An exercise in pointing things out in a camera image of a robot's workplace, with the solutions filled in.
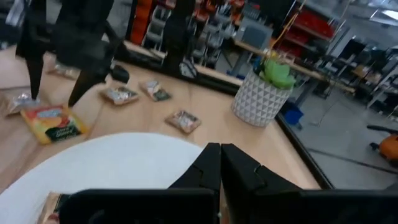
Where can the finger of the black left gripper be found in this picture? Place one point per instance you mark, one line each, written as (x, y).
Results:
(35, 74)
(82, 85)

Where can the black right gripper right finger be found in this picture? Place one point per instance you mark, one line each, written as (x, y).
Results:
(295, 207)

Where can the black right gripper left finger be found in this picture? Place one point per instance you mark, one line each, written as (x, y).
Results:
(140, 207)

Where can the orange mango tea packet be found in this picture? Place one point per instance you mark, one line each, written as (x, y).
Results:
(54, 124)

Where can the white round plate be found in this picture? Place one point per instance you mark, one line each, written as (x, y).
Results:
(109, 161)

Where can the orange bin shelf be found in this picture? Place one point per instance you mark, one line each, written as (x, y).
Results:
(141, 21)

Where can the blue plastic bin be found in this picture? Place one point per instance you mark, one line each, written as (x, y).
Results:
(292, 115)

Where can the succulent in white patterned pot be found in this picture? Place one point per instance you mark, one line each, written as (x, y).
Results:
(258, 102)

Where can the orange shop vacuum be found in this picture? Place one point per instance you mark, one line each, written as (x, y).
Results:
(388, 146)

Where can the wooden workbench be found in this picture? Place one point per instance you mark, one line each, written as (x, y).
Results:
(311, 73)

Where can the grey box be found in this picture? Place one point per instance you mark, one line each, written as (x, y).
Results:
(258, 35)

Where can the red bin rack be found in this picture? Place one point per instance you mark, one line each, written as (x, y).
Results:
(314, 23)

